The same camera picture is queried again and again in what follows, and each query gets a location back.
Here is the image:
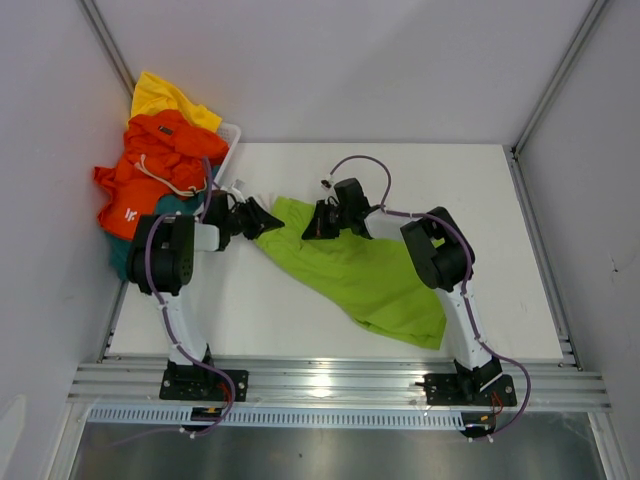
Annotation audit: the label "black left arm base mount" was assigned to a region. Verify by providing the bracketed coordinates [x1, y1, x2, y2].
[159, 360, 249, 402]

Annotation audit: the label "orange shorts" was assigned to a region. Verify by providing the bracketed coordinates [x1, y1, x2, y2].
[92, 109, 230, 242]

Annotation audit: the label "aluminium corner post right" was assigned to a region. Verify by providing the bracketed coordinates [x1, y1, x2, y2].
[510, 0, 614, 159]

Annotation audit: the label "lime green shorts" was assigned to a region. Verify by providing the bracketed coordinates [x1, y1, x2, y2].
[255, 196, 446, 350]

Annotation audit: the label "aluminium corner post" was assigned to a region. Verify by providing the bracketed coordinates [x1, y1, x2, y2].
[510, 0, 614, 159]
[76, 0, 136, 100]

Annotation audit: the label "yellow shorts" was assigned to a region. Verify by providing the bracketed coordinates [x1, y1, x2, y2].
[130, 71, 222, 132]

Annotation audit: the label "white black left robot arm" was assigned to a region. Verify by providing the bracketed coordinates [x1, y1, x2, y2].
[126, 190, 285, 400]

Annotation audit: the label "aluminium frame rail front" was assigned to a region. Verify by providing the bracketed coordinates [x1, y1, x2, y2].
[67, 356, 612, 412]

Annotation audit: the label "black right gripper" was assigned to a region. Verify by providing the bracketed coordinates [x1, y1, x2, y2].
[302, 200, 351, 241]

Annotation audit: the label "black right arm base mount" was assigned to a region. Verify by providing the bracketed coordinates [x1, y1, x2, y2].
[415, 373, 518, 407]

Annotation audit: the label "aluminium corner post left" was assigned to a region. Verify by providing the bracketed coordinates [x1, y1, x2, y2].
[76, 0, 136, 100]

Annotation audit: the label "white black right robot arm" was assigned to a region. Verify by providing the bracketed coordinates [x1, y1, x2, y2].
[302, 178, 502, 404]

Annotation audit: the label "teal shorts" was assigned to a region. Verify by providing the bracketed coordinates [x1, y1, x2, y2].
[93, 167, 206, 280]

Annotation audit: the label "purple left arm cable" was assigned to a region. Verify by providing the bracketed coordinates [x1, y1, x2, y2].
[107, 155, 236, 447]

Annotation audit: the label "white slotted cable duct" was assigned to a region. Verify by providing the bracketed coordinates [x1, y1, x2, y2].
[87, 404, 465, 431]

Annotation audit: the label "white plastic laundry basket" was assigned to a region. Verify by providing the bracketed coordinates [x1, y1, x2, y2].
[214, 121, 242, 184]

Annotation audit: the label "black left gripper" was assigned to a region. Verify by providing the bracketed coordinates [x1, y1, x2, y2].
[223, 197, 285, 241]

